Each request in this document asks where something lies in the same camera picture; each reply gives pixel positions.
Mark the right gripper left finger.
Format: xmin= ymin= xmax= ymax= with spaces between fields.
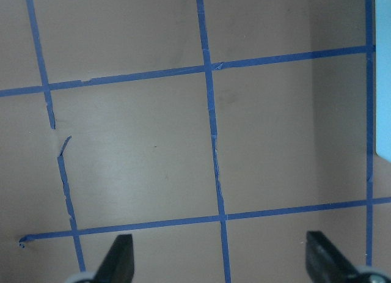
xmin=93 ymin=234 xmax=134 ymax=283

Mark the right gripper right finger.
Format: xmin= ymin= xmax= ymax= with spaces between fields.
xmin=305 ymin=231 xmax=363 ymax=283

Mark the light blue plastic bin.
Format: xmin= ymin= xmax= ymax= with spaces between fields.
xmin=375 ymin=0 xmax=390 ymax=161

